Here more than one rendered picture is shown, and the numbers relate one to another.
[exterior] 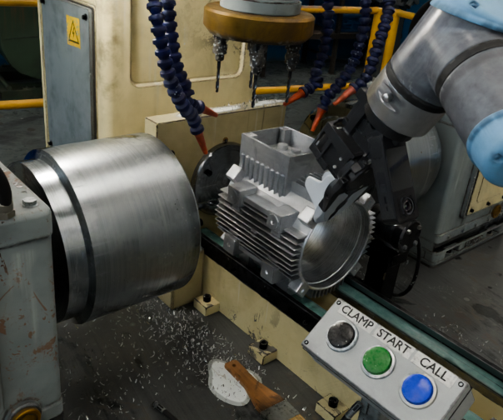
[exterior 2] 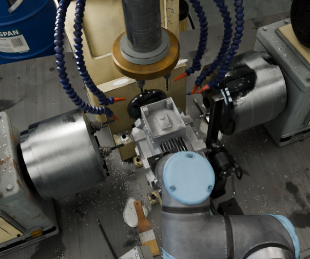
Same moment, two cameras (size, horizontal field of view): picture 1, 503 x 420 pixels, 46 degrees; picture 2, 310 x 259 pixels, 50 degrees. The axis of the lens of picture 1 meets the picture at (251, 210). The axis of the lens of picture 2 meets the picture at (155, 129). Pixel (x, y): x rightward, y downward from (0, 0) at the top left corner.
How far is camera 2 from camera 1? 0.70 m
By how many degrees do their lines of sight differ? 37
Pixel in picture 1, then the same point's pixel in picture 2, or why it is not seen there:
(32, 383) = (36, 224)
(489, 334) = (282, 206)
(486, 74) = (169, 228)
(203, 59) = not seen: hidden behind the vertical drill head
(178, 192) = (89, 160)
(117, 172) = (58, 153)
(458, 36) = (168, 195)
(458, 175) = (298, 110)
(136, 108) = (98, 68)
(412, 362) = not seen: outside the picture
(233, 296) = not seen: hidden behind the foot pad
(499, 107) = (167, 250)
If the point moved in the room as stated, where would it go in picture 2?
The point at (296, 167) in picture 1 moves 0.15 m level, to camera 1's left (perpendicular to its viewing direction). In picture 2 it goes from (159, 140) to (113, 125)
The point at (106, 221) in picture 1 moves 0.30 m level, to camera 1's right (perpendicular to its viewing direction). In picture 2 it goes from (52, 178) to (151, 215)
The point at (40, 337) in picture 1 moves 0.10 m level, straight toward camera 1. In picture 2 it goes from (33, 215) to (26, 250)
